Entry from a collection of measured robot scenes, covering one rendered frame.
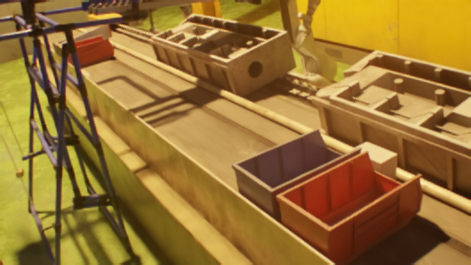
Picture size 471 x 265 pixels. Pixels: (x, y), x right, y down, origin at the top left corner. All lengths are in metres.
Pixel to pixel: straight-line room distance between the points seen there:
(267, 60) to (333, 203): 1.08
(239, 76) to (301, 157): 0.80
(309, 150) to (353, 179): 0.21
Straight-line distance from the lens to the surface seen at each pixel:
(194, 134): 1.86
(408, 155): 1.43
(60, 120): 2.11
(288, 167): 1.40
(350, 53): 4.90
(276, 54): 2.22
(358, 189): 1.32
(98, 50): 3.34
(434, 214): 1.31
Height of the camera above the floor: 1.52
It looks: 24 degrees down
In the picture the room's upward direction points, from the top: 8 degrees counter-clockwise
